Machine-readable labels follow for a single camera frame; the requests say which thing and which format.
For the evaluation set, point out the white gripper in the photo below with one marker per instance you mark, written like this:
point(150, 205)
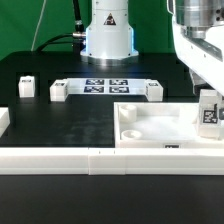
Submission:
point(198, 34)

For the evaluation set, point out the white square tabletop tray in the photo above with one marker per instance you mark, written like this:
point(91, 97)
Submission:
point(159, 125)

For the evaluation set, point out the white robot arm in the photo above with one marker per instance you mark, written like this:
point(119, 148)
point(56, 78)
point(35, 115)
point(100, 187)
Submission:
point(109, 37)

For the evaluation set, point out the fiducial marker sheet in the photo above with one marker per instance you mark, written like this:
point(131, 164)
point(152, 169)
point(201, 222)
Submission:
point(106, 86)

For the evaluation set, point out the white front fence wall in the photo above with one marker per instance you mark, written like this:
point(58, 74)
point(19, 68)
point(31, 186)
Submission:
point(115, 161)

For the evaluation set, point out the white fence wall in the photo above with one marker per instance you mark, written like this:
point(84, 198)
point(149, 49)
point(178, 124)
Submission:
point(115, 161)
point(4, 119)

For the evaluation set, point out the white left fence wall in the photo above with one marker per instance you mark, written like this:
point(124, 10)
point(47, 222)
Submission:
point(4, 119)

